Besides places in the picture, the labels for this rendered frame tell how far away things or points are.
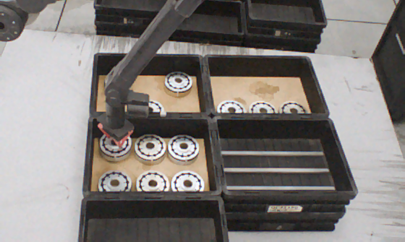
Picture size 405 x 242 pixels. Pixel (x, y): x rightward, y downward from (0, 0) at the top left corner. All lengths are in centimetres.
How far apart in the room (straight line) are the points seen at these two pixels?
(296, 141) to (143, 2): 137
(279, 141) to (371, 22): 225
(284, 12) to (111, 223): 176
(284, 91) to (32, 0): 105
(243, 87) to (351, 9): 217
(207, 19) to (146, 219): 164
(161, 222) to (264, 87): 69
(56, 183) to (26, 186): 10
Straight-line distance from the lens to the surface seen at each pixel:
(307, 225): 172
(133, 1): 283
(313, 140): 181
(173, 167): 163
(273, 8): 291
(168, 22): 125
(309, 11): 295
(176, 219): 153
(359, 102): 219
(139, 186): 155
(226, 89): 188
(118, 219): 153
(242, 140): 173
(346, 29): 375
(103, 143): 162
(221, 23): 290
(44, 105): 198
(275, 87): 194
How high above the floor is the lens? 216
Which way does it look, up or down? 46 degrees down
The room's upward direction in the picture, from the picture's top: 4 degrees clockwise
